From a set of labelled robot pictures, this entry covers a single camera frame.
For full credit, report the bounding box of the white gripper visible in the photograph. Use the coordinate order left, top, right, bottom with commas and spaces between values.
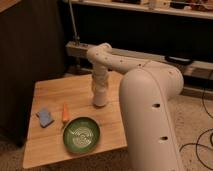
92, 75, 108, 92

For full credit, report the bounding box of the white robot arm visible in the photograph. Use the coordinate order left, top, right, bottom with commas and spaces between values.
86, 43, 184, 171

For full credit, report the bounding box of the metal vertical pole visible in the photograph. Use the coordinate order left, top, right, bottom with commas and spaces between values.
68, 0, 80, 46

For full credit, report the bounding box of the orange carrot toy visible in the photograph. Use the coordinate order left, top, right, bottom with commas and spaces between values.
62, 103, 69, 122

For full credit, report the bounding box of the green round plate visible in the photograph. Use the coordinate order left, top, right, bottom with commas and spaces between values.
63, 117, 100, 154

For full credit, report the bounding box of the blue sponge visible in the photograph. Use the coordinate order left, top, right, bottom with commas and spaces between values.
36, 108, 54, 128

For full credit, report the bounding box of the wooden table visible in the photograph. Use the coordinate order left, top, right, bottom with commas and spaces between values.
23, 72, 126, 169

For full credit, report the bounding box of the long wooden shelf beam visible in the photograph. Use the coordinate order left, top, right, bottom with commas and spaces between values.
66, 41, 213, 78

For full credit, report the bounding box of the upper wooden shelf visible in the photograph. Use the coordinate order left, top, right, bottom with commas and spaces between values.
63, 0, 213, 20

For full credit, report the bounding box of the black handle on beam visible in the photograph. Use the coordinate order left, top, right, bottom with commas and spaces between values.
165, 56, 194, 66

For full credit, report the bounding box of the black floor cable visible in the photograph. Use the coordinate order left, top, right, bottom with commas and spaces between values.
179, 71, 213, 171

